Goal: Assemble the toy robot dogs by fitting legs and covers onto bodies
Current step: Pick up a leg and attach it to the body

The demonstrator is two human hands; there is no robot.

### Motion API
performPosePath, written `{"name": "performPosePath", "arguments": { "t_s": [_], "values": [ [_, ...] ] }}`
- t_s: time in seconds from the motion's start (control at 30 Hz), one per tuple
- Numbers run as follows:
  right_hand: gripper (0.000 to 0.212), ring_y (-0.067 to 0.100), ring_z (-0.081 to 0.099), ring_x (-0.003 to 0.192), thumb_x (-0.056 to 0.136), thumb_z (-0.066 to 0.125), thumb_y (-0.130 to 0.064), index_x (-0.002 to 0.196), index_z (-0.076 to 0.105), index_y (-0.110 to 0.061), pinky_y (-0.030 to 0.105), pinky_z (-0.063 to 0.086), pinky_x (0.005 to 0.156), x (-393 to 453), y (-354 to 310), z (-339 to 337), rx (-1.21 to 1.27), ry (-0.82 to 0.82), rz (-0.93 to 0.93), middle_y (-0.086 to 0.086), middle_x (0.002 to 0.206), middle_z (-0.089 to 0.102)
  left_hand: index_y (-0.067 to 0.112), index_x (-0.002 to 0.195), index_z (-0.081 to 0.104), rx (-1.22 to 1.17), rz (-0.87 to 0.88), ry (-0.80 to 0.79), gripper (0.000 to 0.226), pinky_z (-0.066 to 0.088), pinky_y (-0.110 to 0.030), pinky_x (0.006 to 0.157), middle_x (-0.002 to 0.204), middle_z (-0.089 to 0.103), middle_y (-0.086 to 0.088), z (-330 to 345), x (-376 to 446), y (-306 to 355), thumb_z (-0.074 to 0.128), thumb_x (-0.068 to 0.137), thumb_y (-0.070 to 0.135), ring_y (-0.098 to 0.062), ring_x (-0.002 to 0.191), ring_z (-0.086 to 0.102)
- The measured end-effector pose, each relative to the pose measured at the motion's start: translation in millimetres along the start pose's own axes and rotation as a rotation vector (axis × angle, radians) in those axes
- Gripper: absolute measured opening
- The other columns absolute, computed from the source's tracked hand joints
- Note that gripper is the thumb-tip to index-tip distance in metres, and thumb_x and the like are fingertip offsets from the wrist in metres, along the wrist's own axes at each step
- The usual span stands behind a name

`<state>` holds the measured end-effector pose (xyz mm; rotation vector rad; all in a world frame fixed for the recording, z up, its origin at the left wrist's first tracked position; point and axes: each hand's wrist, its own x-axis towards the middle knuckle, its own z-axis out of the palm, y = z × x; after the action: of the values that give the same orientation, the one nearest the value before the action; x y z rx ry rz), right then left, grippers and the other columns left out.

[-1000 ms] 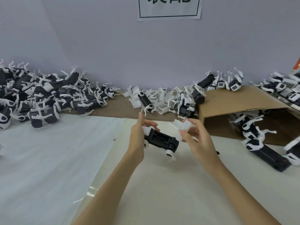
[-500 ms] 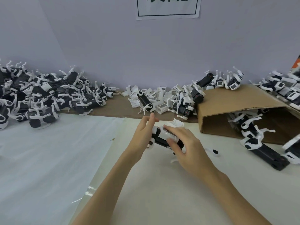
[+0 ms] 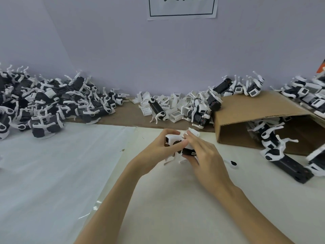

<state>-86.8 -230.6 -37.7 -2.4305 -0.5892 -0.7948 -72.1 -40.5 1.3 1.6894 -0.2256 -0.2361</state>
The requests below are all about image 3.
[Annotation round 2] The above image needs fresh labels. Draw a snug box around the heap of toy dogs behind box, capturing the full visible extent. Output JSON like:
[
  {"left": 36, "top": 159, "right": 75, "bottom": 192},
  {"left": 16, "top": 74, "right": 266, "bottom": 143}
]
[{"left": 270, "top": 66, "right": 325, "bottom": 121}]

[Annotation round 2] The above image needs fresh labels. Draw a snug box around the toy robot dog lying alone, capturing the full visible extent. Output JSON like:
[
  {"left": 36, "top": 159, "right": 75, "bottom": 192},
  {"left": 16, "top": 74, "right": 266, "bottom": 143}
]
[{"left": 149, "top": 97, "right": 169, "bottom": 124}]

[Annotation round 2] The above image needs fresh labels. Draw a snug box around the translucent plastic sheet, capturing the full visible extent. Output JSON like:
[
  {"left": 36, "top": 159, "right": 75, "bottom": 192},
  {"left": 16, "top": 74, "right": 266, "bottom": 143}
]
[{"left": 0, "top": 121, "right": 138, "bottom": 244}]

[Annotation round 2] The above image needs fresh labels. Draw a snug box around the person's right hand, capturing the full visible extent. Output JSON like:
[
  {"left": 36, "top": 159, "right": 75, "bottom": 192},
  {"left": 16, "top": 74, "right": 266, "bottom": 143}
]
[{"left": 183, "top": 130, "right": 236, "bottom": 194}]

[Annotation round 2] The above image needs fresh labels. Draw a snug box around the person's left forearm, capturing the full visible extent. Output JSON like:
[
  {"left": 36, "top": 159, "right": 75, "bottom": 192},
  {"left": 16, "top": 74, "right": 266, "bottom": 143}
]
[{"left": 73, "top": 161, "right": 153, "bottom": 244}]

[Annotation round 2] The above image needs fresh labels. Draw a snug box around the person's left hand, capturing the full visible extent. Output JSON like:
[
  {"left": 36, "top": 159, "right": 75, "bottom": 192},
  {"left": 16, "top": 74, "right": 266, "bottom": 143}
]
[{"left": 128, "top": 129, "right": 190, "bottom": 176}]

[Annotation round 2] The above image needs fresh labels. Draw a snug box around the person's right forearm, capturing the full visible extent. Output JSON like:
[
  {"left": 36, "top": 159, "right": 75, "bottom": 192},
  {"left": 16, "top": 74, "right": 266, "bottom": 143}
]
[{"left": 203, "top": 181, "right": 296, "bottom": 244}]

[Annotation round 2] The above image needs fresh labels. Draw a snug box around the black white toy robot dog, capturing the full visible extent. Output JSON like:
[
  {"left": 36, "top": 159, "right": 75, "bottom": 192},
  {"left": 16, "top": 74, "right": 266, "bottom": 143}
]
[{"left": 164, "top": 128, "right": 201, "bottom": 167}]

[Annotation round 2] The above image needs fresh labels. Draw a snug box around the brown cardboard box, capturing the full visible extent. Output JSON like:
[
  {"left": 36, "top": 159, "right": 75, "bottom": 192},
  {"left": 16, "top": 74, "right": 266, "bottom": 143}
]
[{"left": 213, "top": 90, "right": 325, "bottom": 157}]

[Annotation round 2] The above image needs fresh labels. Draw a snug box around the small white black plastic part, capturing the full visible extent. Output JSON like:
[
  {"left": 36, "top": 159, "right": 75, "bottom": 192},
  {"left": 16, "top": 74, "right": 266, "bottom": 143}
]
[{"left": 225, "top": 159, "right": 240, "bottom": 170}]

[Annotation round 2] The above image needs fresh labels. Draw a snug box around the heap of toy dogs inside box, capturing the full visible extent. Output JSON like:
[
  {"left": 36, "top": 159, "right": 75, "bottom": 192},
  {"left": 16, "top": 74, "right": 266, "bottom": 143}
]
[{"left": 246, "top": 116, "right": 325, "bottom": 184}]

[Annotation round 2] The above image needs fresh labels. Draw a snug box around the cluster of toy dogs by box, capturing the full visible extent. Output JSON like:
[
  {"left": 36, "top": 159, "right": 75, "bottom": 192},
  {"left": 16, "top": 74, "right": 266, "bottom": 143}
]
[{"left": 189, "top": 70, "right": 266, "bottom": 130}]

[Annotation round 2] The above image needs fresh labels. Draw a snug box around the heap of white labelled plastic parts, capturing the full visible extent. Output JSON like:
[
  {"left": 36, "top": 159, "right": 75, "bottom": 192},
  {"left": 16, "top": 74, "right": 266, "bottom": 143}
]
[{"left": 131, "top": 91, "right": 196, "bottom": 124}]

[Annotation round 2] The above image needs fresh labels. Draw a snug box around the large pile of toy dogs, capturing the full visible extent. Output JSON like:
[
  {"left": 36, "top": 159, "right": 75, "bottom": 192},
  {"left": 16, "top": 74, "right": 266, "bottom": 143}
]
[{"left": 0, "top": 62, "right": 130, "bottom": 140}]

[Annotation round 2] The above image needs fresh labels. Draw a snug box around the white paper wall sign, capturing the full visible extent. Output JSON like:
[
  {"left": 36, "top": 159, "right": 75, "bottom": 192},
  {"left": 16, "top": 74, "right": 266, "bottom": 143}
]
[{"left": 147, "top": 0, "right": 219, "bottom": 21}]

